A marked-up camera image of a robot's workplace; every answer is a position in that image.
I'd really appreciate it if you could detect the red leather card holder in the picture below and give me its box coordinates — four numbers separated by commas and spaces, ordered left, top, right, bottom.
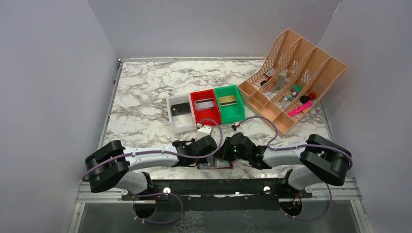
197, 157, 233, 170

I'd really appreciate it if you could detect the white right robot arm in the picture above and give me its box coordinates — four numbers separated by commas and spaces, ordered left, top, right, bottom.
214, 133, 353, 195

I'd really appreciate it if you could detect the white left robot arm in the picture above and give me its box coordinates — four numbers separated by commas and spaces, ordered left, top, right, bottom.
83, 135, 222, 194

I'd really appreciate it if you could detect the silver card in red bin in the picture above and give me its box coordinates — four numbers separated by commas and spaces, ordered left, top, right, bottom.
194, 99, 215, 111

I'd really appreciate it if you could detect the gold card in green bin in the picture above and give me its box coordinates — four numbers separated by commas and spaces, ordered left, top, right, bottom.
219, 95, 236, 106

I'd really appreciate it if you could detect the red plastic bin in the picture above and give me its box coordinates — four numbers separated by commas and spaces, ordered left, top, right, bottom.
190, 89, 222, 124

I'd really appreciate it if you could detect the white plastic bin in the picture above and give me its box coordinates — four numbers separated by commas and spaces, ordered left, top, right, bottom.
166, 94, 196, 133

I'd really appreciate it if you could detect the green plastic bin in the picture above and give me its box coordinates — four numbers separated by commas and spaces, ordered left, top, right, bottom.
213, 85, 245, 124

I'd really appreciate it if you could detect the grey box in organizer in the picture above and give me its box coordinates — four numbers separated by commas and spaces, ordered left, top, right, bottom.
275, 68, 289, 90

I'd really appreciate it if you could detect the red black round item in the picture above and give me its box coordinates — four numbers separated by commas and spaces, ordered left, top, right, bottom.
299, 93, 316, 104

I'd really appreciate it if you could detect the pink highlighter marker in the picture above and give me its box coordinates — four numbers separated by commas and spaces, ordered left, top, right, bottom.
287, 101, 313, 117

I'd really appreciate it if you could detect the green capped tube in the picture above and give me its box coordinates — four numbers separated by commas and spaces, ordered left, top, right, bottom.
286, 84, 302, 100

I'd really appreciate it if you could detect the beige desk organizer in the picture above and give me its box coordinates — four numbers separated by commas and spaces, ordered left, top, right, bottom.
238, 29, 347, 136

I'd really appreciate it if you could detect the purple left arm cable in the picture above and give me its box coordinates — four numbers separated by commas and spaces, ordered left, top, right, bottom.
82, 118, 224, 225

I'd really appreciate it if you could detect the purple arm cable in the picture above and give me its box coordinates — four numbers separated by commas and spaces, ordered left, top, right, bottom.
82, 118, 224, 225
236, 116, 353, 222

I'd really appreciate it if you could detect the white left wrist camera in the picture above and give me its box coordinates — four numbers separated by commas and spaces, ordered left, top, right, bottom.
195, 125, 213, 140

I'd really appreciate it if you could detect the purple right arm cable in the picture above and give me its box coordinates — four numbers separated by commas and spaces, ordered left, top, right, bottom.
236, 116, 353, 222

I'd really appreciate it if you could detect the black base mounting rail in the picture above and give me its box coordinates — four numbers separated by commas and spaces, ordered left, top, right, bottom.
121, 178, 296, 212

